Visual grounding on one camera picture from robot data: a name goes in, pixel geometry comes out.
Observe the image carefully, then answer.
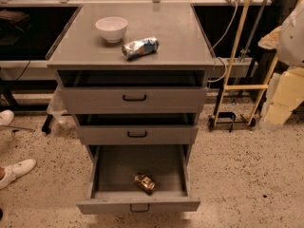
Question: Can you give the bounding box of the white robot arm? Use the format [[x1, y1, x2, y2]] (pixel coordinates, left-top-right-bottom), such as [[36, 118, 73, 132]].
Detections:
[[258, 0, 304, 130]]

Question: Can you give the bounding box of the grey top drawer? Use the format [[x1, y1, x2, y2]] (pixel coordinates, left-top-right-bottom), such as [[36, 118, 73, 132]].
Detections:
[[58, 70, 206, 114]]

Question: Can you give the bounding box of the grey drawer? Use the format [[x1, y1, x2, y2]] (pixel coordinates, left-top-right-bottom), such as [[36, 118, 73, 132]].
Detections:
[[77, 145, 200, 214], [76, 113, 198, 145], [58, 70, 206, 114]]

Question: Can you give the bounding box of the grey middle drawer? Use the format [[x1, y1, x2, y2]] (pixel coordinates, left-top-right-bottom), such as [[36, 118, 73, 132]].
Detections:
[[76, 113, 198, 145]]

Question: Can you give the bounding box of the grey drawer cabinet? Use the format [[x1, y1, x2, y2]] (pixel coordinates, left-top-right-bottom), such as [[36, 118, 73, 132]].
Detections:
[[47, 3, 215, 151]]

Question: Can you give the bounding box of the crushed blue silver can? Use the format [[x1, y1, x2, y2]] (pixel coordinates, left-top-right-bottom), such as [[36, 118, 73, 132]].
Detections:
[[122, 37, 159, 60]]

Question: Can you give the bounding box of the grey bottom drawer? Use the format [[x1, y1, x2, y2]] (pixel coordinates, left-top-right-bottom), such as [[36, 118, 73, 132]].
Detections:
[[77, 145, 200, 214]]

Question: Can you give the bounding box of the white ceramic bowl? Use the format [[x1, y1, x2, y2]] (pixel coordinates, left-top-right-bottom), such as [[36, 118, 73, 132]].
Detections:
[[95, 17, 128, 43]]

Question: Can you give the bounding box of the clear plastic bin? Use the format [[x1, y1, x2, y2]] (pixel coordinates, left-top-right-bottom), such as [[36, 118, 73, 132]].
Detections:
[[47, 87, 75, 129]]

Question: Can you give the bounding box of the white sneaker far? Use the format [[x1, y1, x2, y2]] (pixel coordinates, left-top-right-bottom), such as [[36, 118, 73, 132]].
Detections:
[[0, 110, 14, 126]]

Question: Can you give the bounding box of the white sneaker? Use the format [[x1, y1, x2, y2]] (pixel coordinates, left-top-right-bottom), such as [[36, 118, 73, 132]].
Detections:
[[0, 159, 37, 189], [0, 110, 14, 126]]

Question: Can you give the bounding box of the white sneaker near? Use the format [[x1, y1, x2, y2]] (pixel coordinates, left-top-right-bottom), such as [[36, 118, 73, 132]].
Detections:
[[0, 159, 37, 189]]

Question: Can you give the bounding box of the white power cable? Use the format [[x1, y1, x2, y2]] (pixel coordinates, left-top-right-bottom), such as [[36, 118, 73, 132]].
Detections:
[[207, 0, 239, 84]]

